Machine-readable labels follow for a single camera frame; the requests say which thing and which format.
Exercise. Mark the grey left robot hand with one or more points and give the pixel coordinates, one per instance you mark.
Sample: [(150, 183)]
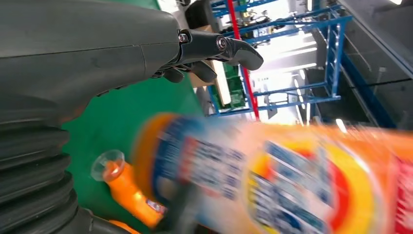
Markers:
[(80, 48)]

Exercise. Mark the black carry case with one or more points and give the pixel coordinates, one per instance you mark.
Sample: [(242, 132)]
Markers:
[(200, 14)]

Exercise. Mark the green plastic crate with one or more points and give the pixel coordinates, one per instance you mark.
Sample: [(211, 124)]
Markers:
[(237, 97)]

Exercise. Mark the red pole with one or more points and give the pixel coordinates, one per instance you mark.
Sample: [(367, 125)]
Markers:
[(247, 80)]

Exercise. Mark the blue metal rack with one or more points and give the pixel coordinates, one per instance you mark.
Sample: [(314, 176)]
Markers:
[(334, 48)]

